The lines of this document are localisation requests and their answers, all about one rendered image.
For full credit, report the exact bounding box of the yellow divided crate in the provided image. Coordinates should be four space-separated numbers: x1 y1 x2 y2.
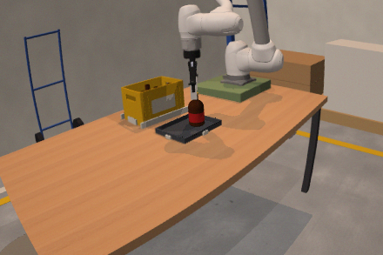
121 77 185 125

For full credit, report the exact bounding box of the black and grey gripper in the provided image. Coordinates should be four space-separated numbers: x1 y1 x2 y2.
184 50 200 100

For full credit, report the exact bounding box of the brown bottle with yellow cap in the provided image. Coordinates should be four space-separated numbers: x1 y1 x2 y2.
188 99 205 127

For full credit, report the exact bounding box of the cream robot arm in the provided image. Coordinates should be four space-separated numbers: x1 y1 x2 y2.
178 0 284 86

